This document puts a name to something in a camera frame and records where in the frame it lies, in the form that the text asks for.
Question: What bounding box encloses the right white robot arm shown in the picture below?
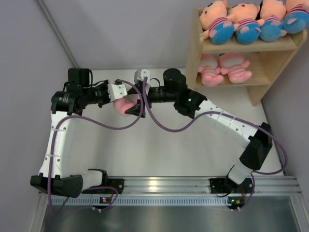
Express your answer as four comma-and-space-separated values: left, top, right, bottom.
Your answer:
125, 68, 273, 192

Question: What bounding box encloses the boy doll back corner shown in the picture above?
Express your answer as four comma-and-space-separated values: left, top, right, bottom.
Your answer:
258, 0, 287, 42

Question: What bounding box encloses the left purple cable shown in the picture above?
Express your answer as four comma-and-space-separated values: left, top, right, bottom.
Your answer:
46, 78, 147, 217

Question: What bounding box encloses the wooden two-tier shelf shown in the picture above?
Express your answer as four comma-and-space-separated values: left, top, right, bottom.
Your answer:
185, 8, 309, 106

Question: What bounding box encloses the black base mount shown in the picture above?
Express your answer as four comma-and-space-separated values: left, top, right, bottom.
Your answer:
82, 178, 125, 194
209, 177, 253, 194

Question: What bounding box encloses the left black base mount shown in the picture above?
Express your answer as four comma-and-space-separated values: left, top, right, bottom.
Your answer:
82, 178, 125, 194

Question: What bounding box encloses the pink striped plush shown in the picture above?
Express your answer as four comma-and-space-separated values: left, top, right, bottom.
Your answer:
219, 53, 252, 84
198, 54, 224, 87
113, 95, 139, 116

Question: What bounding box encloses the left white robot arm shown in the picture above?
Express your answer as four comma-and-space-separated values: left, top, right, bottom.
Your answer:
30, 68, 110, 198

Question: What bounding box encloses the purple cable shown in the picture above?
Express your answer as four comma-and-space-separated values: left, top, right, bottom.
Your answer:
141, 76, 288, 211
46, 78, 147, 217

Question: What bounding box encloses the boy doll shelved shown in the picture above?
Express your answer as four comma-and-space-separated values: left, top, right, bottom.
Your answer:
228, 3, 265, 44
199, 0, 236, 44

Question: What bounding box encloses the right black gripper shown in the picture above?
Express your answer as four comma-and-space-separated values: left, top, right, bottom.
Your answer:
125, 84, 177, 118

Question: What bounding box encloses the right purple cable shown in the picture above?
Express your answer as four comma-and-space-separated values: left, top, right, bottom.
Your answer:
141, 76, 288, 211

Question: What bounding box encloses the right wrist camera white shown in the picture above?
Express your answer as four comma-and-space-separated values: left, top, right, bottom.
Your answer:
134, 69, 151, 85

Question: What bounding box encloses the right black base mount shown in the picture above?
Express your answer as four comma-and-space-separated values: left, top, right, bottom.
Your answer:
209, 177, 253, 194

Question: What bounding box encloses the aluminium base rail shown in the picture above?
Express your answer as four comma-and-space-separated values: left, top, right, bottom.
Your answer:
40, 175, 302, 209

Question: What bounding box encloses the boy doll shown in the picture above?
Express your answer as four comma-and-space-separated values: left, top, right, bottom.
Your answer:
283, 0, 309, 34

